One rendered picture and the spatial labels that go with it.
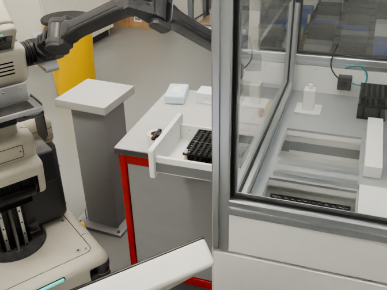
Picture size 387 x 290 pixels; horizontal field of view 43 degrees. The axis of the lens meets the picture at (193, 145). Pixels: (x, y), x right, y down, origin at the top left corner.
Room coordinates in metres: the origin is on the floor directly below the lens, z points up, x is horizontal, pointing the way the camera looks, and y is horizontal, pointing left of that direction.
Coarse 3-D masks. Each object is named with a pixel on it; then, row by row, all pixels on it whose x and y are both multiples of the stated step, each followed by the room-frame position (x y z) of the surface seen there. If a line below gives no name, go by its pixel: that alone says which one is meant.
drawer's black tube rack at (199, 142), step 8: (200, 136) 1.52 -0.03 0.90; (208, 136) 1.52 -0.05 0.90; (200, 144) 1.46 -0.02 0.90; (208, 144) 1.47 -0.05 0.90; (192, 152) 1.41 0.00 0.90; (200, 152) 1.41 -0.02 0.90; (208, 152) 1.41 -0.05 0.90; (192, 160) 1.41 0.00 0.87; (200, 160) 1.41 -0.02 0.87; (208, 160) 1.41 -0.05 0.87
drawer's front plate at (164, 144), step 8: (176, 120) 1.59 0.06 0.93; (168, 128) 1.53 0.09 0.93; (176, 128) 1.59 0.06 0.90; (160, 136) 1.48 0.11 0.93; (168, 136) 1.51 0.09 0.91; (176, 136) 1.58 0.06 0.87; (152, 144) 1.42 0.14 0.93; (160, 144) 1.44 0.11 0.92; (168, 144) 1.51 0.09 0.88; (152, 152) 1.38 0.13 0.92; (160, 152) 1.44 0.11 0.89; (168, 152) 1.51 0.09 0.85; (152, 160) 1.38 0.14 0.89; (152, 168) 1.38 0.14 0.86; (152, 176) 1.38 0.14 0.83
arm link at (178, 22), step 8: (168, 0) 1.48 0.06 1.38; (168, 8) 1.47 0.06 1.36; (176, 8) 1.48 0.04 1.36; (168, 16) 1.45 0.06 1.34; (176, 16) 1.46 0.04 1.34; (184, 16) 1.49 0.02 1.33; (152, 24) 1.41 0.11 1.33; (160, 24) 1.40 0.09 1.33; (168, 24) 1.43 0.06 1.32; (176, 24) 1.46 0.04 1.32; (184, 24) 1.47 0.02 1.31; (192, 24) 1.50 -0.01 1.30; (200, 24) 1.54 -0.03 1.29; (160, 32) 1.44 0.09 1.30; (176, 32) 1.50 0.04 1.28; (184, 32) 1.50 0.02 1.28; (192, 32) 1.50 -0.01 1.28; (200, 32) 1.52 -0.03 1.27; (208, 32) 1.55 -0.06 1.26; (192, 40) 1.53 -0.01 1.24; (200, 40) 1.53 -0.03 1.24; (208, 40) 1.53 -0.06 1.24; (208, 48) 1.57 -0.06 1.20
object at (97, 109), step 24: (72, 96) 2.21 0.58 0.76; (96, 96) 2.20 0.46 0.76; (120, 96) 2.20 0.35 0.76; (96, 120) 2.14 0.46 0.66; (120, 120) 2.25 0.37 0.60; (96, 144) 2.15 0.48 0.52; (96, 168) 2.15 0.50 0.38; (96, 192) 2.16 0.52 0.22; (120, 192) 2.19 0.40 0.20; (96, 216) 2.17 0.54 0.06; (120, 216) 2.16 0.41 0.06
